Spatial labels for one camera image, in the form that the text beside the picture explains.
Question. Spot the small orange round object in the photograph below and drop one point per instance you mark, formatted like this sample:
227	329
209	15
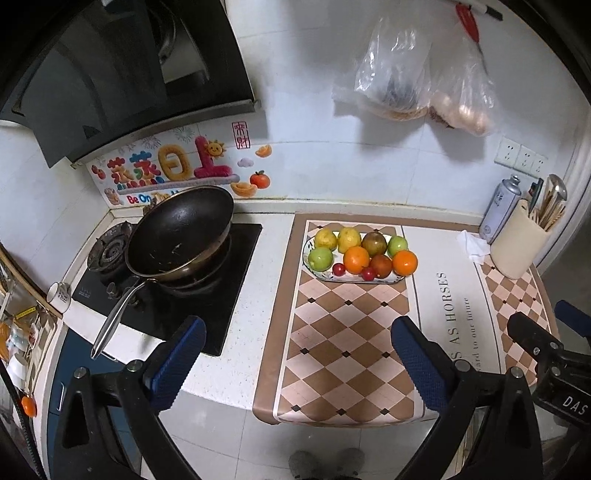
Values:
28	406

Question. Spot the crumpled white tissue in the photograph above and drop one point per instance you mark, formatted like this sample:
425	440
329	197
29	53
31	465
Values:
473	244

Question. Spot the clear plastic bag with garlic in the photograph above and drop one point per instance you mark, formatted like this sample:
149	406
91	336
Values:
466	106

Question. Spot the metal spoon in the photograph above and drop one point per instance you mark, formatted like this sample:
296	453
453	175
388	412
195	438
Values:
557	184

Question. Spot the brown checkered counter mat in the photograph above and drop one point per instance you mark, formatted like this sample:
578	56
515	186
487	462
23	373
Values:
351	332

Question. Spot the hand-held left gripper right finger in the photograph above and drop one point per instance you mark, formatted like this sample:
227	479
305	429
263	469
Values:
418	360

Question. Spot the colourful wall sticker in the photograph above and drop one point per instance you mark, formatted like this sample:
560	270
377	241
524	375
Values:
171	170

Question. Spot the large green apple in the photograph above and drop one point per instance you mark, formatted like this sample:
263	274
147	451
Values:
321	258

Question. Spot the black marker pen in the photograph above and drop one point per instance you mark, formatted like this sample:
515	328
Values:
490	12

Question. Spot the leaf-patterned white plate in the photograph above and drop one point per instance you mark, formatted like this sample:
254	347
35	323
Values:
353	277

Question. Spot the black range hood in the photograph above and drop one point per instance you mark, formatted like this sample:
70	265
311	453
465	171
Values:
115	69

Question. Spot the small green apple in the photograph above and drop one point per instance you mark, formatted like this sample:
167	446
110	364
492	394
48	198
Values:
397	246

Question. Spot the cream utensil holder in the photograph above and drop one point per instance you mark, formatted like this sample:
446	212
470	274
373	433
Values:
517	249

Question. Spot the blue cabinet front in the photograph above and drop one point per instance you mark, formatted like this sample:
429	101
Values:
64	350

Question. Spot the orange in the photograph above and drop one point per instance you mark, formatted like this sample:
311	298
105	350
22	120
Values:
405	262
356	259

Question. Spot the black glass gas stove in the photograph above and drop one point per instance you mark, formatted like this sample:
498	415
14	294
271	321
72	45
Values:
207	300

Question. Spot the white wall socket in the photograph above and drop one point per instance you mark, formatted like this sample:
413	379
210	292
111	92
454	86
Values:
507	152
525	159
540	165

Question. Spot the bunch of wooden chopsticks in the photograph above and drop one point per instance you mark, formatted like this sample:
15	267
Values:
551	210

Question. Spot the clear plastic bag dark contents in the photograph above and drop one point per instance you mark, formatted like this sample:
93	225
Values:
392	69

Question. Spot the wooden side shelf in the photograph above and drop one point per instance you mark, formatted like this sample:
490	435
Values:
27	295

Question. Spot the silver spray can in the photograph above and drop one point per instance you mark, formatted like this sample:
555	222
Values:
498	212

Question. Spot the black burner grate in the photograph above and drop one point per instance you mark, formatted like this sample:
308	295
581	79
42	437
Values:
108	251

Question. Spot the grey slipper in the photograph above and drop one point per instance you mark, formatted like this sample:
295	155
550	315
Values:
304	465
348	463

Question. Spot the reddish brown round fruit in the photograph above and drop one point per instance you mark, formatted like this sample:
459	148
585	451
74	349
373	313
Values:
381	266

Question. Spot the dark brown round fruit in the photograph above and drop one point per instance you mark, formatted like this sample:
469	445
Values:
374	243

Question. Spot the white mug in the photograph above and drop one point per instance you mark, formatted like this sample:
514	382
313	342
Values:
60	295

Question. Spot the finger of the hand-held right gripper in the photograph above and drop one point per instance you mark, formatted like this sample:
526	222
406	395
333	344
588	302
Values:
531	334
572	314

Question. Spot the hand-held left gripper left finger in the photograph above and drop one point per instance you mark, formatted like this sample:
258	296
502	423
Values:
178	360

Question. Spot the yellow lemon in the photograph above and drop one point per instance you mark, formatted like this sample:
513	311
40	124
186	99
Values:
326	239
349	238

